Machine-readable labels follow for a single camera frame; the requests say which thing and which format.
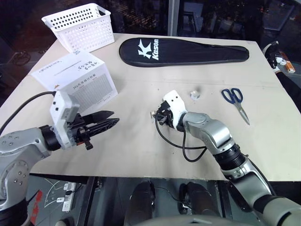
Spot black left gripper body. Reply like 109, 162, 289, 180
66, 113, 95, 152

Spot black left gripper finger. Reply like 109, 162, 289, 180
90, 118, 120, 137
82, 110, 115, 124

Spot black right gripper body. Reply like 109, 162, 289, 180
157, 99, 176, 128

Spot white paper-covered slotted box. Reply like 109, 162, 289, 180
31, 51, 119, 112

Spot white power strip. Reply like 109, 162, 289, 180
62, 182, 76, 212

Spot black Kason racket cover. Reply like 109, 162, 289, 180
119, 37, 250, 68

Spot white perforated plastic basket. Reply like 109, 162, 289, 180
41, 3, 115, 53

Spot black and white sneaker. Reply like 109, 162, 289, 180
261, 40, 282, 70

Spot black trouser leg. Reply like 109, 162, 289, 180
275, 70, 301, 101

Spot grey robot torso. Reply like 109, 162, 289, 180
162, 197, 301, 226

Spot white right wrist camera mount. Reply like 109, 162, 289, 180
162, 89, 188, 130

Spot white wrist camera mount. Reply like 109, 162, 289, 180
162, 89, 188, 130
49, 90, 82, 150

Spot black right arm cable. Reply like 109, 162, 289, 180
155, 119, 208, 162

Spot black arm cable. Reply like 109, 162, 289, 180
155, 119, 208, 162
0, 91, 57, 135

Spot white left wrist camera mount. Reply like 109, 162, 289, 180
49, 90, 82, 150

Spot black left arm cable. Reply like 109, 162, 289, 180
0, 91, 57, 135

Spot blue-handled scissors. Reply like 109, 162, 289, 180
221, 88, 251, 126

